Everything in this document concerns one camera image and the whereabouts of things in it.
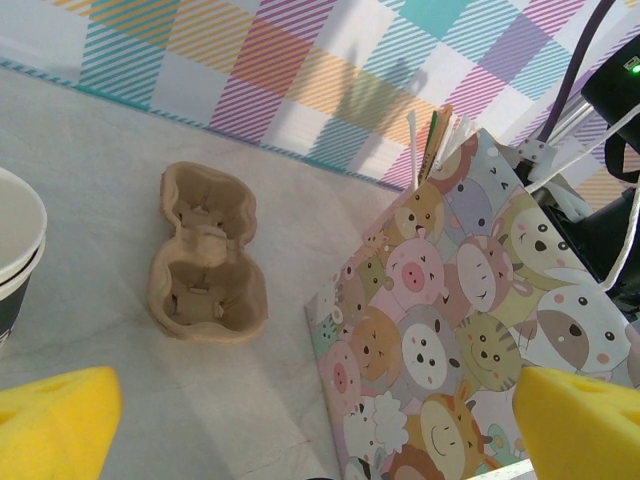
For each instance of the wooden stir stick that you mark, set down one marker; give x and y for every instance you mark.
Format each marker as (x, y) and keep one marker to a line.
(440, 140)

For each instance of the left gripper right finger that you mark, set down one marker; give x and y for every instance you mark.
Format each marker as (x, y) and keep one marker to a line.
(585, 430)

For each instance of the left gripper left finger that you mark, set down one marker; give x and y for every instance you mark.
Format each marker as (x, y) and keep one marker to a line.
(50, 430)

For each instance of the white wrapped straw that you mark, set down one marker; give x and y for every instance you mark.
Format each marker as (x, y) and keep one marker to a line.
(457, 137)
(414, 150)

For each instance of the cartoon animal print paper bag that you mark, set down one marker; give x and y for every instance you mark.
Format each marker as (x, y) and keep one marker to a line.
(425, 300)

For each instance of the paper coffee cup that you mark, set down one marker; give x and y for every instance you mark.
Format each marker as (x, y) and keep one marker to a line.
(20, 235)

